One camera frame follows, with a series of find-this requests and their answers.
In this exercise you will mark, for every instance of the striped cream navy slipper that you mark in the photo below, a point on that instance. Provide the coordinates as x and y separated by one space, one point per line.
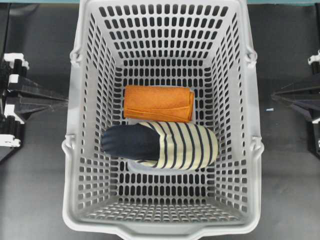
162 145

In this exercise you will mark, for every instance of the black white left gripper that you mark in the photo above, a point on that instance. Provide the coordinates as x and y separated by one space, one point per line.
19 98

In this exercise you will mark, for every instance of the folded orange towel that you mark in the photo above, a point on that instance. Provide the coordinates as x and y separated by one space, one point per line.
155 103

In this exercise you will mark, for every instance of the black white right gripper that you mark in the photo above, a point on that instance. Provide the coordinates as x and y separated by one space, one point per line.
304 97

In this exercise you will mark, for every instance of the grey plastic shopping basket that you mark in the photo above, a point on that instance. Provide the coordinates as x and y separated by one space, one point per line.
204 45

